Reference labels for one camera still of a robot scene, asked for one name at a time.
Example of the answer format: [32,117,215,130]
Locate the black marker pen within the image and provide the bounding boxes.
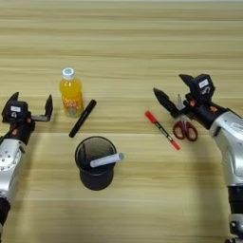
[68,99,98,139]

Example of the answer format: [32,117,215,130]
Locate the orange juice bottle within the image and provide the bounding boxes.
[59,66,85,119]

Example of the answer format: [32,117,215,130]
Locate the red marker pen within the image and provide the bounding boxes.
[144,110,181,151]

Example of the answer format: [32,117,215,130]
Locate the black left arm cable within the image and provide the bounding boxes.
[0,125,17,140]

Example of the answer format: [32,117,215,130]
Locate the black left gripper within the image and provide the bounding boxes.
[5,91,54,145]

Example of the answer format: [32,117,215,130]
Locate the black pen cup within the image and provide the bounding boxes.
[74,136,118,192]

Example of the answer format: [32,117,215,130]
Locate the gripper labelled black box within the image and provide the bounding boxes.
[1,100,30,124]
[189,73,216,103]

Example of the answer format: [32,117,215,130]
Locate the right gripper labelled black box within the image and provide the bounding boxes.
[189,73,216,103]

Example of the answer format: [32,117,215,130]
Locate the red handled scissors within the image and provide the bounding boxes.
[173,93,198,142]

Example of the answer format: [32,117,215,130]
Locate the grey marker pen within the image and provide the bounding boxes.
[89,152,125,169]

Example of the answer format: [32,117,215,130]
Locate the left gripper labelled black box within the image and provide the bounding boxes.
[1,100,30,124]

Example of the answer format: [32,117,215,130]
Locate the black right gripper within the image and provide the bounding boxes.
[153,73,229,130]

